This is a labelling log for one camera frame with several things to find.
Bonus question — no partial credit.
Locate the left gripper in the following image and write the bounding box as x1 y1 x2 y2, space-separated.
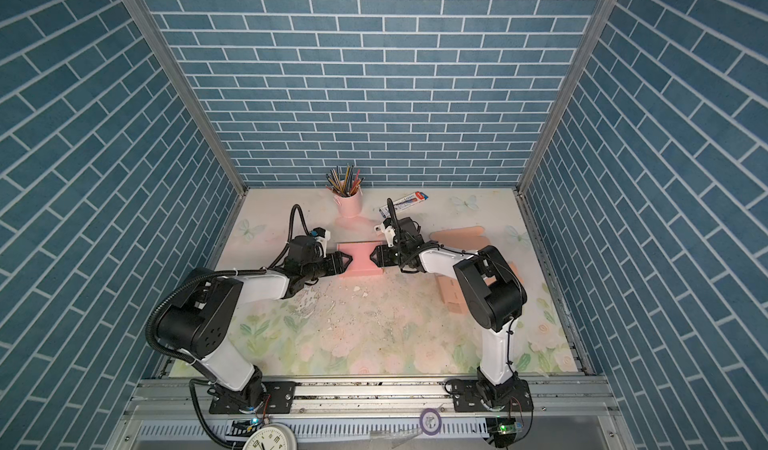
301 250 354 283

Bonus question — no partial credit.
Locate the pink paper box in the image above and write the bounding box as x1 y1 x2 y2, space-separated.
337 241 383 278

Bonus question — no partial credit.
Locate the peach paper box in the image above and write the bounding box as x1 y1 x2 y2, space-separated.
424 226 491 315

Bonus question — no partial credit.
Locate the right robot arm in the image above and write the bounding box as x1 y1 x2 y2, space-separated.
370 217 527 407

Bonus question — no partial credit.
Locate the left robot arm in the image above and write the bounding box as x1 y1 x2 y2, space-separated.
145 234 353 393

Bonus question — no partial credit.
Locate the blue white pen box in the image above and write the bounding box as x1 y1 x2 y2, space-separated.
378 192 428 219

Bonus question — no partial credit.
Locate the pink pencil bucket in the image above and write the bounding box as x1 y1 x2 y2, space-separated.
333 189 363 219

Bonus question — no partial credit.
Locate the coloured pencils bundle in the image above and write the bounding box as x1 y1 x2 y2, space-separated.
326 165 364 198

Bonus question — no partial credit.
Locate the white round clock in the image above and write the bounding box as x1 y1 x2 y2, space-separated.
243 423 298 450

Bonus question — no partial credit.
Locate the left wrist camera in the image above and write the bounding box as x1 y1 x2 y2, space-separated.
310 227 331 259

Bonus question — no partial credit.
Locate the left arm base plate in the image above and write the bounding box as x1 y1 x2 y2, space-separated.
208 380 296 415

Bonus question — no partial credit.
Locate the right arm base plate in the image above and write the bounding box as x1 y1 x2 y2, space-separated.
443 376 534 413

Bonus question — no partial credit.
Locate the metal base rail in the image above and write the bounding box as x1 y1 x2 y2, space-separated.
107 374 635 449

